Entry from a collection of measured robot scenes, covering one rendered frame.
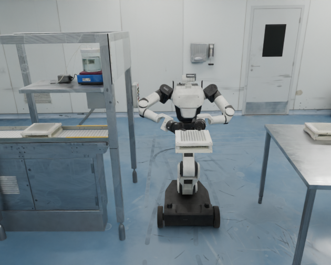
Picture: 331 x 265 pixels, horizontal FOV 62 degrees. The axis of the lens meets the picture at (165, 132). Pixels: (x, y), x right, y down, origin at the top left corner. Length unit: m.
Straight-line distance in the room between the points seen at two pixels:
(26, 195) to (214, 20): 4.42
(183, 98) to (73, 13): 3.90
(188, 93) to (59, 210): 1.57
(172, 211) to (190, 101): 1.02
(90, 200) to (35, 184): 0.49
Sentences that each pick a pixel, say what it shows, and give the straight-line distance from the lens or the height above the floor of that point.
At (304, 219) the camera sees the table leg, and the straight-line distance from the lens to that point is 2.06.
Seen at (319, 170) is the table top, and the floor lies 0.89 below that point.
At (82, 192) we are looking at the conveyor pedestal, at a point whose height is 0.43.
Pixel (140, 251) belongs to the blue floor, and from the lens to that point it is 2.56.
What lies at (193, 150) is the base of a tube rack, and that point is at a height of 1.02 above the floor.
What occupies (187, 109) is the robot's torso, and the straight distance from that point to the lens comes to 2.42.
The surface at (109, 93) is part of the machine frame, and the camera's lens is 2.04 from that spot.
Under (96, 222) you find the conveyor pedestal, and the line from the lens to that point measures 2.75.
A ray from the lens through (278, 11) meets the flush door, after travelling 6.00.
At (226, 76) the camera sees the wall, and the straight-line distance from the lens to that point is 5.83.
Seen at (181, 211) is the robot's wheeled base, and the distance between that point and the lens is 2.64.
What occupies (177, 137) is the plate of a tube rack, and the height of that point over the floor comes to 1.07.
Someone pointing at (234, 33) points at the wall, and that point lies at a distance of 5.77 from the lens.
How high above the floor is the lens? 1.79
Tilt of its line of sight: 21 degrees down
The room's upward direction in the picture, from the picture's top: 1 degrees counter-clockwise
